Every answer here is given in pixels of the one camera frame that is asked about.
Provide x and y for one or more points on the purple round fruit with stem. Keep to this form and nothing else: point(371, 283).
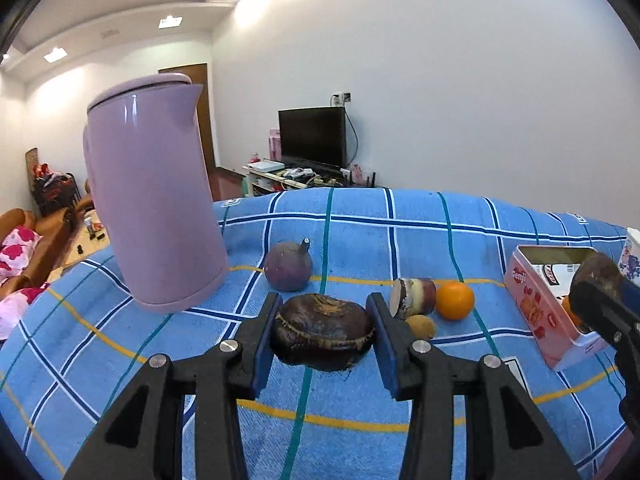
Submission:
point(287, 267)

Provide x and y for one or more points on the wooden coffee table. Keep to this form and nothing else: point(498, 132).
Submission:
point(85, 247)

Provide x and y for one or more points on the white television stand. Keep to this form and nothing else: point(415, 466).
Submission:
point(270, 181)

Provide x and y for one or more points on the white set-top box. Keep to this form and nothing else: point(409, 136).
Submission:
point(265, 165)

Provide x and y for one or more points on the pink patterned cushion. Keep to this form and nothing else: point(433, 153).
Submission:
point(17, 250)

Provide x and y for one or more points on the small brown kiwi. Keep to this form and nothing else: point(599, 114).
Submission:
point(422, 327)

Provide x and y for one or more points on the pink patterned cloth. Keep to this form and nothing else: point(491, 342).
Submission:
point(17, 310)

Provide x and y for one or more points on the orange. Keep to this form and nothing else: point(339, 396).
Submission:
point(568, 309)
point(455, 301)

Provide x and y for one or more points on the lilac electric kettle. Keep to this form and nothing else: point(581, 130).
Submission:
point(150, 200)

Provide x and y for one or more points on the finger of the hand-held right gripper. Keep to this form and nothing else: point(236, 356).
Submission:
point(631, 287)
point(605, 310)

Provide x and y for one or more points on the brown wooden door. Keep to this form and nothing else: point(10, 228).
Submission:
point(207, 135)

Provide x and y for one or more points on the wall socket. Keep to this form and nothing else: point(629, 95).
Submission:
point(342, 97)

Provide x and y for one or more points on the pink tin box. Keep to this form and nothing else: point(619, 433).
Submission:
point(535, 310)

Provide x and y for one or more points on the white mug with blue print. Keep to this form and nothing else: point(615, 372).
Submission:
point(631, 252)

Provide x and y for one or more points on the cut taro piece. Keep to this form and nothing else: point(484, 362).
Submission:
point(412, 296)

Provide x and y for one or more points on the black and red bag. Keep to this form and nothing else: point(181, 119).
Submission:
point(55, 187)

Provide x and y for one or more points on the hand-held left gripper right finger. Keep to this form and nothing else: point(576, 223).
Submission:
point(387, 355)

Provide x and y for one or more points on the square ceiling light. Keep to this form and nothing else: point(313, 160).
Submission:
point(170, 22)
point(55, 54)

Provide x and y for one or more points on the black router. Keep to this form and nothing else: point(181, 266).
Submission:
point(362, 180)

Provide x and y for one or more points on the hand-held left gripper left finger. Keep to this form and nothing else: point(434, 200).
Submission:
point(262, 355)

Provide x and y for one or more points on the black television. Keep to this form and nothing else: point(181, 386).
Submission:
point(312, 137)

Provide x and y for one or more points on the dark brown whole taro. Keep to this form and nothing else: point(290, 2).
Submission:
point(320, 330)

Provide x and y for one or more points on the blue plaid blanket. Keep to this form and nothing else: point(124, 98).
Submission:
point(350, 230)

